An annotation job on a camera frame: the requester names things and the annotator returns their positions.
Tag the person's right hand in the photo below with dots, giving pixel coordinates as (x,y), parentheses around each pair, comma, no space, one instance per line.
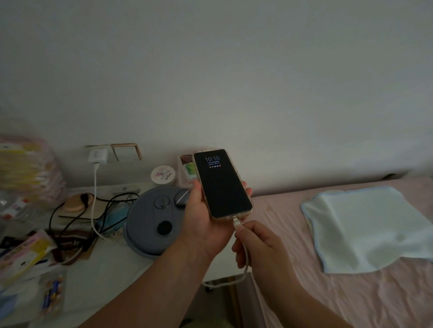
(267,253)

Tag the person's left hand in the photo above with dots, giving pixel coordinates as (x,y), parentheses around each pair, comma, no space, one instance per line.
(199,229)

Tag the person's right thumb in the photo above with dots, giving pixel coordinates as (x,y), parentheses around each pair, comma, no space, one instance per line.
(239,241)

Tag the person's left thumb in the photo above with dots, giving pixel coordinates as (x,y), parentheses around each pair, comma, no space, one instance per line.
(197,193)

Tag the black smartphone with clear case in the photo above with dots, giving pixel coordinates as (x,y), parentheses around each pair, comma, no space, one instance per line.
(223,184)

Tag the person's left forearm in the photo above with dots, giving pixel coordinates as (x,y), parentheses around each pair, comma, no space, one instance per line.
(152,287)

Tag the person's right forearm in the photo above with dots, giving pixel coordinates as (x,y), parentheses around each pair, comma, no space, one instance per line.
(301,304)

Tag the green and white packet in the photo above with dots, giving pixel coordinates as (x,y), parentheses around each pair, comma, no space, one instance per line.
(191,169)

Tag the pink open box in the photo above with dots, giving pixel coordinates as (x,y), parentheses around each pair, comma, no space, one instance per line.
(182,170)

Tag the round white jar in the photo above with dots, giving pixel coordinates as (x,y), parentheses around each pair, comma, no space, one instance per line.
(163,175)

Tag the grey round lidded container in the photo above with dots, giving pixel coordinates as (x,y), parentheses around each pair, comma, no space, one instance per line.
(149,229)

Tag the beige flat case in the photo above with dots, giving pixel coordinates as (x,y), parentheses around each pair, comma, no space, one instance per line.
(99,211)

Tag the white charger adapter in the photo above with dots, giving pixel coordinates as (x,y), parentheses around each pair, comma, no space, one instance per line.
(97,156)

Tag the pink bed sheet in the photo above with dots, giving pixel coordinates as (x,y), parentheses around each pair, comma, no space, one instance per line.
(338,297)

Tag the beige powder puff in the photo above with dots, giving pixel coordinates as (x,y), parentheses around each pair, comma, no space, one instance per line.
(78,203)

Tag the light blue towel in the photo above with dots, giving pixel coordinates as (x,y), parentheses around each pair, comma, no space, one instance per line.
(365,229)

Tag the stack of yellow pink packets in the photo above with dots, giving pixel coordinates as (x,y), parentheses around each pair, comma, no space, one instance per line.
(30,169)

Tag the clear bag of batteries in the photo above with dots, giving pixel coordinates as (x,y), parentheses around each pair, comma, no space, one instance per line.
(53,294)

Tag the clear plastic bottle red label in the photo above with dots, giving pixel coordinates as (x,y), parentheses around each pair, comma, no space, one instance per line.
(17,207)

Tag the pink yellow snack packet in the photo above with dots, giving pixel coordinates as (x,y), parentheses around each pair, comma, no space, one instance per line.
(23,256)

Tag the gold-framed wall switch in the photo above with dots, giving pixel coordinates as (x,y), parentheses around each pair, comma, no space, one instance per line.
(125,152)

